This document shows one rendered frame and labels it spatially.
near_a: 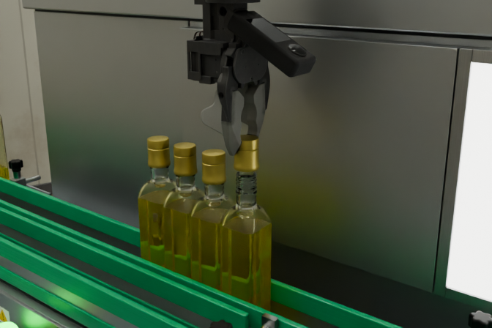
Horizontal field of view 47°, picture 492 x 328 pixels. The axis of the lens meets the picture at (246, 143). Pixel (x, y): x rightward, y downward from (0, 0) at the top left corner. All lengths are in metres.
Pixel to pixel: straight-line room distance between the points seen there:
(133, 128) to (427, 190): 0.61
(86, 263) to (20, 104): 2.87
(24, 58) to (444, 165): 3.27
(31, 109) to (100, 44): 2.69
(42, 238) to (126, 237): 0.15
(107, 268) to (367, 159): 0.46
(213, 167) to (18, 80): 3.07
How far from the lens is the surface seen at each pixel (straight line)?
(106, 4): 1.14
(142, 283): 0.93
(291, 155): 0.89
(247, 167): 0.77
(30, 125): 3.89
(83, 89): 1.27
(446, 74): 0.76
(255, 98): 0.77
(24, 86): 3.83
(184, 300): 0.87
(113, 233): 1.11
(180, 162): 0.85
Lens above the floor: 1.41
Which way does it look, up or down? 17 degrees down
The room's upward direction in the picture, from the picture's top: straight up
